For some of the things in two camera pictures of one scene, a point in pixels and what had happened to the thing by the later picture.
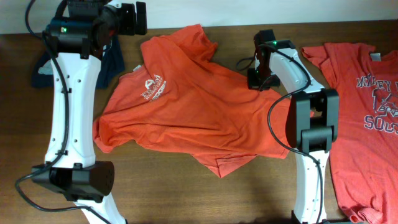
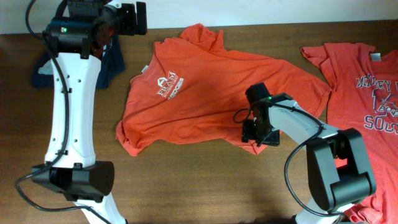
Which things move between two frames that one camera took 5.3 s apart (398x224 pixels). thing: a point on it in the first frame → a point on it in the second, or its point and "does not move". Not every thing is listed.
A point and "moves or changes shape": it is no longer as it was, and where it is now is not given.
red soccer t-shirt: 365,158 does not move
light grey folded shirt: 47,69 does not move
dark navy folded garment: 112,63 does not move
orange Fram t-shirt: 184,98 moves or changes shape
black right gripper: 254,84 → 272,139
